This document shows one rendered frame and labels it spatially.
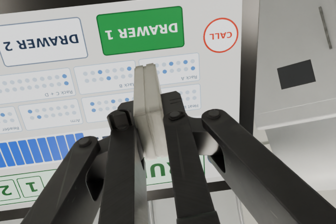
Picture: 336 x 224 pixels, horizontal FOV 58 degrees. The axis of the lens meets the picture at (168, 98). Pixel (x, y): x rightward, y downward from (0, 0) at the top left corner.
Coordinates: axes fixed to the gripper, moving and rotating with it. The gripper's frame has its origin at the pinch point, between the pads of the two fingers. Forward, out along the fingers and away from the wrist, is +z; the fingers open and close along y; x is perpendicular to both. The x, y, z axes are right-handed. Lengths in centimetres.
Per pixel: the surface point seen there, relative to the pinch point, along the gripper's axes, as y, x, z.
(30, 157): -18.1, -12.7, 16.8
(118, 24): -2.6, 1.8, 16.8
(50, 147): -15.2, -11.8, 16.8
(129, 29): -1.5, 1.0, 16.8
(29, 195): -20.8, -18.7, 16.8
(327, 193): 140, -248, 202
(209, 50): 6.9, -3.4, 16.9
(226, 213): 24, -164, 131
